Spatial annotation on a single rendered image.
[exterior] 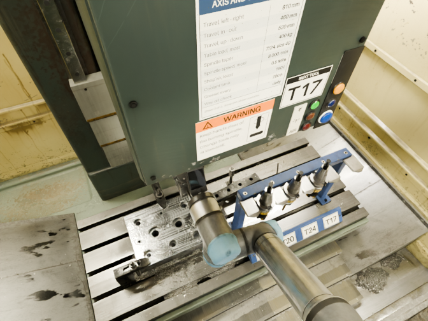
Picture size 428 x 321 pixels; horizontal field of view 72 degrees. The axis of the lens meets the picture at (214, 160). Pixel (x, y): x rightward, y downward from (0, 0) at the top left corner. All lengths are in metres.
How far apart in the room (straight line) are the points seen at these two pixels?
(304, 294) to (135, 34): 0.52
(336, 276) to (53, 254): 1.33
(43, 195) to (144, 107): 1.60
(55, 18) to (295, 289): 0.96
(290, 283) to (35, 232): 1.35
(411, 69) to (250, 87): 1.03
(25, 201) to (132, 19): 1.73
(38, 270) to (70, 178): 0.59
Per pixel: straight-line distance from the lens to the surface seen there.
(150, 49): 0.39
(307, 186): 1.09
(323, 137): 1.82
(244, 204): 1.01
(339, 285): 1.55
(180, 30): 0.39
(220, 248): 0.70
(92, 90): 1.19
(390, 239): 1.65
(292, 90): 0.57
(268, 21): 0.45
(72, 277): 1.62
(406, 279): 1.75
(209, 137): 0.54
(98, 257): 1.34
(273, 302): 1.39
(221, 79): 0.46
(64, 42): 1.10
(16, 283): 1.63
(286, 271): 0.68
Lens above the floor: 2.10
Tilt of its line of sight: 53 degrees down
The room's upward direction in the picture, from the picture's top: 1 degrees clockwise
